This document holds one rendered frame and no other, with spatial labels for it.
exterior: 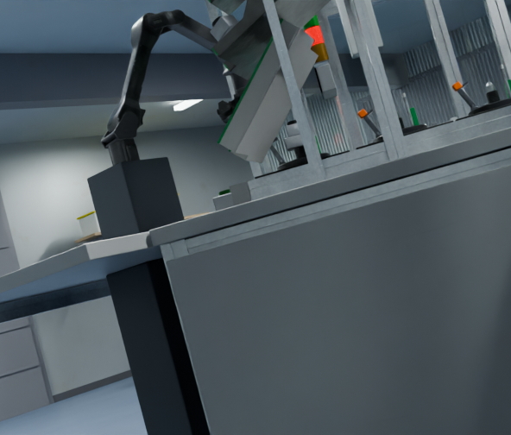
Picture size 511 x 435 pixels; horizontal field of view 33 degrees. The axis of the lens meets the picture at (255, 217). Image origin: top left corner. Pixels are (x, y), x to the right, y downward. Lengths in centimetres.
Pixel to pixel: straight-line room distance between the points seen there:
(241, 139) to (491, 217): 55
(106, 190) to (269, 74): 49
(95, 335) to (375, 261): 915
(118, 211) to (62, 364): 830
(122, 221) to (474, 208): 84
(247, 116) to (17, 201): 865
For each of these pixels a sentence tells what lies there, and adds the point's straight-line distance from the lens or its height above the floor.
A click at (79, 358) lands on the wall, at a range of 1038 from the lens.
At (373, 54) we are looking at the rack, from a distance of 173.
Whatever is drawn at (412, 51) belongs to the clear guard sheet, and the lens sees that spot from 365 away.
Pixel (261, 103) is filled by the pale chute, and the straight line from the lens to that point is 177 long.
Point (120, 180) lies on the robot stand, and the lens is 198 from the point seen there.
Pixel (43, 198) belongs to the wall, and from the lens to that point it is 1053.
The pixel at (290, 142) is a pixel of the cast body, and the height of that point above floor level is 104.
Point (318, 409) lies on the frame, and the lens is 151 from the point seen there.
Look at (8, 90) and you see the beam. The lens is 725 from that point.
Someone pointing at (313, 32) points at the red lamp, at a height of 134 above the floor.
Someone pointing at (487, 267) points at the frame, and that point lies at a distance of 149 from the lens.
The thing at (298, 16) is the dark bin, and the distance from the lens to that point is 199.
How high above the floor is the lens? 73
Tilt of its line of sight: 4 degrees up
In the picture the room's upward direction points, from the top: 15 degrees counter-clockwise
